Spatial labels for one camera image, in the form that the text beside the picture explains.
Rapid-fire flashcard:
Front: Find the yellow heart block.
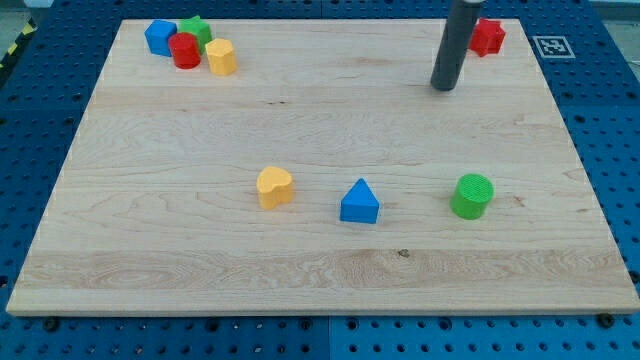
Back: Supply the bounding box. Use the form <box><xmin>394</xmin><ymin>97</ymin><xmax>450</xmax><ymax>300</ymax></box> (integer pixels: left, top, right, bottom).
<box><xmin>256</xmin><ymin>166</ymin><xmax>295</xmax><ymax>210</ymax></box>

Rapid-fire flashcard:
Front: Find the green star block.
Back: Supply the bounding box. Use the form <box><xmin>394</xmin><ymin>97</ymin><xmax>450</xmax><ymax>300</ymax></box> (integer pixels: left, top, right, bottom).
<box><xmin>178</xmin><ymin>15</ymin><xmax>213</xmax><ymax>53</ymax></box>

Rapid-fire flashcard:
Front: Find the red star block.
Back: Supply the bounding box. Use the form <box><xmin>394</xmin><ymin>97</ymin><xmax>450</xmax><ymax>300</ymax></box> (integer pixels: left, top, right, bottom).
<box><xmin>468</xmin><ymin>18</ymin><xmax>506</xmax><ymax>57</ymax></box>

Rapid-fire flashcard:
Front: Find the wooden board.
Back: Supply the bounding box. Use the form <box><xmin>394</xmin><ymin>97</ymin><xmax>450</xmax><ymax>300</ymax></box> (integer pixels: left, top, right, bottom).
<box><xmin>7</xmin><ymin>19</ymin><xmax>639</xmax><ymax>317</ymax></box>

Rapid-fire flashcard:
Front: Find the blue triangle block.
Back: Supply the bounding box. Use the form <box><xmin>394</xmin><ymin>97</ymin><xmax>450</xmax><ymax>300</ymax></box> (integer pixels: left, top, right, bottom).
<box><xmin>339</xmin><ymin>178</ymin><xmax>380</xmax><ymax>224</ymax></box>

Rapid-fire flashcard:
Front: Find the green cylinder block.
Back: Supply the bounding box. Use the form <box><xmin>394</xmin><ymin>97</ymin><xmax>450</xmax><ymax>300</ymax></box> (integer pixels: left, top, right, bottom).
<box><xmin>450</xmin><ymin>173</ymin><xmax>494</xmax><ymax>220</ymax></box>

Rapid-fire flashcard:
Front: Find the yellow hexagon block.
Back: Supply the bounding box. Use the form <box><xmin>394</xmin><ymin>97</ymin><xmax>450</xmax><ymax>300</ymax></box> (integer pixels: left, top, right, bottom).
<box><xmin>205</xmin><ymin>38</ymin><xmax>237</xmax><ymax>76</ymax></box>

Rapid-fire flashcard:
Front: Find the red cylinder block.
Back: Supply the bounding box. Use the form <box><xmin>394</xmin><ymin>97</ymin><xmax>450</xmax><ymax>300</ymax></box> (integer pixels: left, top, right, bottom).
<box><xmin>168</xmin><ymin>32</ymin><xmax>201</xmax><ymax>69</ymax></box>

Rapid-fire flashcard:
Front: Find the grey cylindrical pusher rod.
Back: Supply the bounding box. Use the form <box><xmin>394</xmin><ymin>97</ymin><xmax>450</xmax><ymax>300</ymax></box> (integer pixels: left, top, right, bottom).
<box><xmin>430</xmin><ymin>0</ymin><xmax>485</xmax><ymax>92</ymax></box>

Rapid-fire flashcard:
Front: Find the blue cube block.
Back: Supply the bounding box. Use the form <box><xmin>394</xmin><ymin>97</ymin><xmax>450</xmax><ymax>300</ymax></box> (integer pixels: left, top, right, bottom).
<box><xmin>144</xmin><ymin>19</ymin><xmax>177</xmax><ymax>57</ymax></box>

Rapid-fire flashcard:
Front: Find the white fiducial marker tag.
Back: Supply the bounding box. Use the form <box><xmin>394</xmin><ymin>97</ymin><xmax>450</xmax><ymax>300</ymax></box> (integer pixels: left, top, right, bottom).
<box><xmin>533</xmin><ymin>35</ymin><xmax>575</xmax><ymax>59</ymax></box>

